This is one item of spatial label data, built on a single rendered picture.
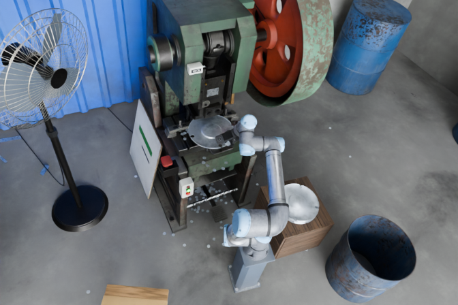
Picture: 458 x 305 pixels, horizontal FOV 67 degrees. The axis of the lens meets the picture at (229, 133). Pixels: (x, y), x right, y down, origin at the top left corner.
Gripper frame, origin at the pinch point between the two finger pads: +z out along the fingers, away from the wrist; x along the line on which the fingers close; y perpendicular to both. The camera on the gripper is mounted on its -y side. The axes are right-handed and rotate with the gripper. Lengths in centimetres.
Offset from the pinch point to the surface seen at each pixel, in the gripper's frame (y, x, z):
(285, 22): 39, 41, -47
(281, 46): 39, 34, -35
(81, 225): -87, -5, 89
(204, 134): -4.1, 11.8, 14.1
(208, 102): -1.0, 25.1, -3.6
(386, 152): 181, -47, 75
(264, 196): 28, -37, 40
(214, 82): 2.3, 31.4, -14.8
